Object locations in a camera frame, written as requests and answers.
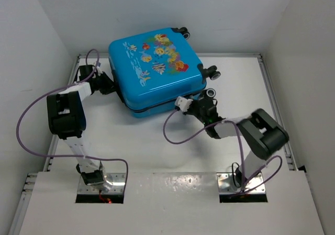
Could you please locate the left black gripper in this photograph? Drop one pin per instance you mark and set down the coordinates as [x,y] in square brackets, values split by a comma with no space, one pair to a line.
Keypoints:
[109,87]

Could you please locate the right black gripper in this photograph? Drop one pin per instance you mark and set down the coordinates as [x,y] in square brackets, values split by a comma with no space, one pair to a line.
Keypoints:
[193,102]

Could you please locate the blue suitcase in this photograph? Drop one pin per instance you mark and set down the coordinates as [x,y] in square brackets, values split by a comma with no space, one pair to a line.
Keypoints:
[151,70]

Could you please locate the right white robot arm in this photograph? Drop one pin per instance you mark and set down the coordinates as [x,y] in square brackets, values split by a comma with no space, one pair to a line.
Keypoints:
[262,133]

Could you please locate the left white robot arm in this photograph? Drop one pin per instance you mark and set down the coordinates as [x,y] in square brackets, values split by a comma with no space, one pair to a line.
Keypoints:
[67,120]

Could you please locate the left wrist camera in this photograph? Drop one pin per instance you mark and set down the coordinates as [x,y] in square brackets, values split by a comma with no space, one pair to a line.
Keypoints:
[83,72]

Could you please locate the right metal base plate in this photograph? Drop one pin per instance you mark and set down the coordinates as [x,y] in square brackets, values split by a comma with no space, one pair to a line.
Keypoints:
[227,187]

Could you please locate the metal base plate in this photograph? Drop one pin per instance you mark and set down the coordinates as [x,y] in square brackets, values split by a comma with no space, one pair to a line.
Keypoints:
[115,184]
[227,187]

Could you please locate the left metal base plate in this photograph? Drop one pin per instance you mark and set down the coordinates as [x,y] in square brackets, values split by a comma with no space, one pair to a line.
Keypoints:
[115,184]

